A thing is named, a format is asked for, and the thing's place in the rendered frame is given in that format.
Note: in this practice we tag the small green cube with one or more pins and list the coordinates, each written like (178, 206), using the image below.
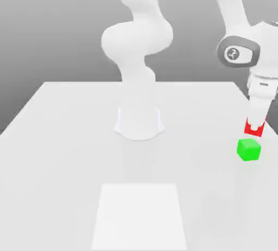
(248, 150)

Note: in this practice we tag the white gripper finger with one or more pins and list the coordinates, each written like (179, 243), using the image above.
(258, 112)

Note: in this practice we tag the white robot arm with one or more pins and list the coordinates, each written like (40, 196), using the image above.
(136, 38)

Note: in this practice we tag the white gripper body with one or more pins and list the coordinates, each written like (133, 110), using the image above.
(261, 91)

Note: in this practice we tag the small red cube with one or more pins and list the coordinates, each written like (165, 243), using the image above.
(253, 133)

